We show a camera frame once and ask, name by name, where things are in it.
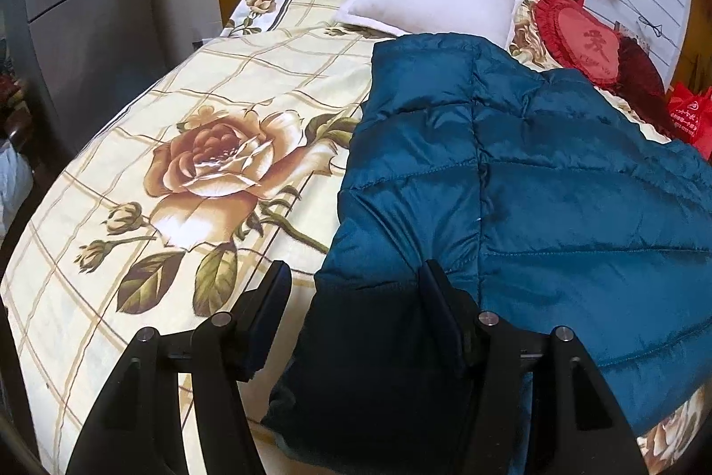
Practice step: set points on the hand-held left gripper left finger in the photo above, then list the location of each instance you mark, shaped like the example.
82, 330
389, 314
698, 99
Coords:
261, 336

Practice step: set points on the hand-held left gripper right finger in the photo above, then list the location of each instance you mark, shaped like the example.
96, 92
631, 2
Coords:
445, 319

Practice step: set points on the blue puffer jacket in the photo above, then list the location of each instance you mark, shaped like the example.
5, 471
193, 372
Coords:
528, 185

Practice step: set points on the floral bedspread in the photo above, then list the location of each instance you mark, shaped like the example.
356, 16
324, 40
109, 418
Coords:
167, 130

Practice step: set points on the white plastic bag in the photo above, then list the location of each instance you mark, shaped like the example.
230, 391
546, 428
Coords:
14, 185

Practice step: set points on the dark red pillow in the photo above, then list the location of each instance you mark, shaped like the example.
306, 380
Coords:
639, 74

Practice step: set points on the red heart pillow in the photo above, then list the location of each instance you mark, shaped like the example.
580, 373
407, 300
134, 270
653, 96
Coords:
587, 38

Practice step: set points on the red shopping bag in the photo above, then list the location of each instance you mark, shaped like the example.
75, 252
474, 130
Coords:
692, 116

